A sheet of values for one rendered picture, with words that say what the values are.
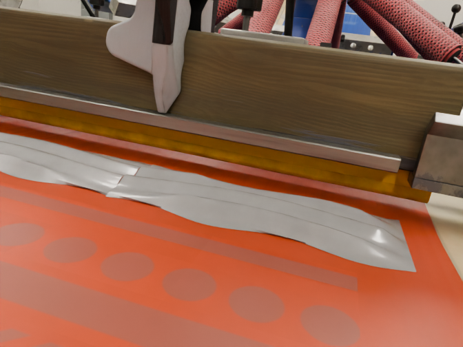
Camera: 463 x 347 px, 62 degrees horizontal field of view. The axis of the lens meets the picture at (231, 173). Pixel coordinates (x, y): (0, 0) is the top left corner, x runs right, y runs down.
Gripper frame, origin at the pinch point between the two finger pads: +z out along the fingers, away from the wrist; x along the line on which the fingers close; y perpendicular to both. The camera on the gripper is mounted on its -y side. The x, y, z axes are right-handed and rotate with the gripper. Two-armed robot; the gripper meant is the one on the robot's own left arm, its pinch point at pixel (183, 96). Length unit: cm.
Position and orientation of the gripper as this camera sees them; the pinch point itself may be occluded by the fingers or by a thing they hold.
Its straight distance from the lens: 32.6
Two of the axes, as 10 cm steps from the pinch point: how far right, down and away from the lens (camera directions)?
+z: -1.2, 9.4, 3.1
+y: -9.5, -2.0, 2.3
